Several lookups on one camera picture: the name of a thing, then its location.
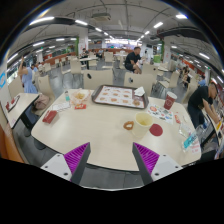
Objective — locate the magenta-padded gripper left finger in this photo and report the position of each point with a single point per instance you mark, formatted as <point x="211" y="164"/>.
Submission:
<point x="75" y="159"/>

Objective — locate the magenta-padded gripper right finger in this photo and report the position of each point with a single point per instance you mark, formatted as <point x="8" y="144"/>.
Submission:
<point x="148" y="159"/>

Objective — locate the clear blue-capped water bottle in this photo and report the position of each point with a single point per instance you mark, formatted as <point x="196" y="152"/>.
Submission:
<point x="190" y="140"/>

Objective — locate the flat round red coaster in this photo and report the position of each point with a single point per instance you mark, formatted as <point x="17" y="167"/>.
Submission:
<point x="156" y="130"/>

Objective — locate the colourful sticker sheet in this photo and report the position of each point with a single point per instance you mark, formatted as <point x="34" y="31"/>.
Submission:
<point x="160" y="113"/>

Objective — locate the clear plastic packet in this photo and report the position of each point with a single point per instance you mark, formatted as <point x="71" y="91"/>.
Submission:
<point x="184" y="128"/>

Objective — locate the small red box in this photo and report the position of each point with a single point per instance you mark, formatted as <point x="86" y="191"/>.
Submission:
<point x="50" y="116"/>

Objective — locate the red snack packet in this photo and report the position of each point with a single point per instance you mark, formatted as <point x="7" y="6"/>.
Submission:
<point x="177" y="119"/>

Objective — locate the red sauce packet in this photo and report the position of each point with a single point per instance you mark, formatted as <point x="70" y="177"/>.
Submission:
<point x="80" y="106"/>

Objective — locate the white paper receipt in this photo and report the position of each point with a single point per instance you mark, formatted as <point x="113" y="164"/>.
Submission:
<point x="61" y="106"/>

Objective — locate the red paper cup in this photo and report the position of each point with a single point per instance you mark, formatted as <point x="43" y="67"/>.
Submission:
<point x="170" y="100"/>

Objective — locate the crumpled food wrapper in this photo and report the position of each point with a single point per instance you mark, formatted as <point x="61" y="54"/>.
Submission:
<point x="80" y="96"/>

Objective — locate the small teal bottle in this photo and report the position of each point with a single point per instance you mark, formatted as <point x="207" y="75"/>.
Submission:
<point x="67" y="96"/>

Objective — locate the pink bag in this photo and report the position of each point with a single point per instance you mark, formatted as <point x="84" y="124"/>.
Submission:
<point x="41" y="101"/>

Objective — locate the white paper napkin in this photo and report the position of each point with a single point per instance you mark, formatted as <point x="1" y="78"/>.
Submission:
<point x="139" y="91"/>

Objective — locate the dark food tray with liner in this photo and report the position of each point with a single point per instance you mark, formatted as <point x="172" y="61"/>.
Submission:
<point x="116" y="96"/>

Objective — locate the adjacent cream table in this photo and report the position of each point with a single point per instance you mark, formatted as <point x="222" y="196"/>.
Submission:
<point x="23" y="101"/>

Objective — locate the person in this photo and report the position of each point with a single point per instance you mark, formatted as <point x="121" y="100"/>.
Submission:
<point x="132" y="60"/>
<point x="198" y="100"/>
<point x="202" y="81"/>
<point x="185" y="75"/>
<point x="28" y="80"/>

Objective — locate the cream chair with round hole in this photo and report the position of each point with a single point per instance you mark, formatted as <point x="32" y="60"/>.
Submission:
<point x="100" y="79"/>
<point x="140" y="81"/>

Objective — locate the group of cream chairs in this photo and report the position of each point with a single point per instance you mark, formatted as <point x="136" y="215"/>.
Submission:
<point x="76" y="66"/>

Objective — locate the group of ceiling lights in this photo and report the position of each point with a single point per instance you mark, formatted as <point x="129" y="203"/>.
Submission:
<point x="81" y="22"/>

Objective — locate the ceiling air conditioner unit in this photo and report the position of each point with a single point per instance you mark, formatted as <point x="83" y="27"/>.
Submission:
<point x="101" y="16"/>

